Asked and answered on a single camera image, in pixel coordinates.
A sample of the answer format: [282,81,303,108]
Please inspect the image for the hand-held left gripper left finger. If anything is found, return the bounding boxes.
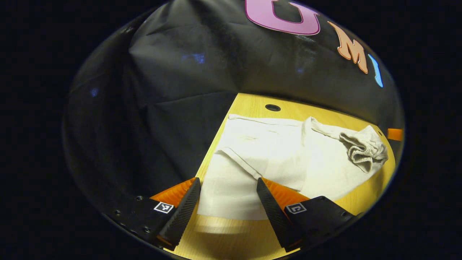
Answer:
[105,177,201,251]

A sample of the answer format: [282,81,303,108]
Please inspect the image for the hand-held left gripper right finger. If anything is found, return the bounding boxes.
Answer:
[256,177,356,252]

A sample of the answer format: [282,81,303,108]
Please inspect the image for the white jeans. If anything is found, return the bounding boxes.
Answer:
[197,114,389,221]

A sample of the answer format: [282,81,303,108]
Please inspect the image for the black backdrop cloth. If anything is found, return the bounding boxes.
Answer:
[63,0,405,217]

